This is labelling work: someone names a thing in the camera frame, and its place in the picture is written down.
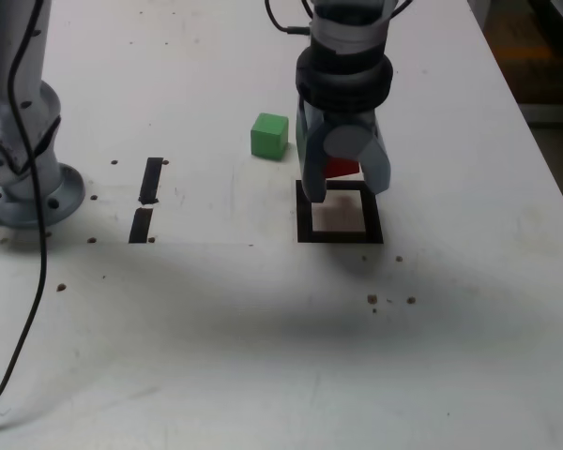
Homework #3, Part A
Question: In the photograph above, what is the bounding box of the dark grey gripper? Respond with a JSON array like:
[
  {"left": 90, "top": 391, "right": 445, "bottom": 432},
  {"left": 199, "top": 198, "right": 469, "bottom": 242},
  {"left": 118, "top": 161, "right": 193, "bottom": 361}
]
[{"left": 295, "top": 99, "right": 394, "bottom": 203}]

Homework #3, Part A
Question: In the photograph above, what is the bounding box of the red cube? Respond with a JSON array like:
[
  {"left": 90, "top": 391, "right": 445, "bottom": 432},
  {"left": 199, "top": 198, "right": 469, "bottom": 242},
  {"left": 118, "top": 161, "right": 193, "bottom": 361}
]
[{"left": 323, "top": 157, "right": 361, "bottom": 180}]

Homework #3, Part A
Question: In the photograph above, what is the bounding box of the green cube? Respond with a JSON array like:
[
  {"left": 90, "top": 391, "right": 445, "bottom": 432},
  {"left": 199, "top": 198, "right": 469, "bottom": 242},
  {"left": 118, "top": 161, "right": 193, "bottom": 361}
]
[{"left": 250, "top": 112, "right": 290, "bottom": 161}]

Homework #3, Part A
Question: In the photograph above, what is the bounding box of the black tape square outline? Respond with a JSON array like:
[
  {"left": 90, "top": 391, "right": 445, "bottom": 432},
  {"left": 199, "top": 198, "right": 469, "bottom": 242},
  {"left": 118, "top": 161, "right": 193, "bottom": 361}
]
[{"left": 295, "top": 179, "right": 385, "bottom": 245}]

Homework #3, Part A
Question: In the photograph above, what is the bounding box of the black tape strip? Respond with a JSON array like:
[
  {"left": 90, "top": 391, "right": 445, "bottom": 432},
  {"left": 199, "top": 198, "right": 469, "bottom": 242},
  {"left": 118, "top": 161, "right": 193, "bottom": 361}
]
[{"left": 128, "top": 157, "right": 164, "bottom": 245}]

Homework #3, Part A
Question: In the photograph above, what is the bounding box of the brown wooden shelf unit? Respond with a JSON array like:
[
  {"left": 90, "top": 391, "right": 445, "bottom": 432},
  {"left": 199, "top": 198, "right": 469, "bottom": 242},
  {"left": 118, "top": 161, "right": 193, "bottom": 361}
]
[{"left": 466, "top": 0, "right": 563, "bottom": 124}]

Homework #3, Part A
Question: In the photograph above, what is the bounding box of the black cable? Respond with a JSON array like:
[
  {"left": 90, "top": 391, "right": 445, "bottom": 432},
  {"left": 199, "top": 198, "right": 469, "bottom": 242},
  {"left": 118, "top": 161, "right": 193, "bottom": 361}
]
[{"left": 0, "top": 0, "right": 410, "bottom": 416}]

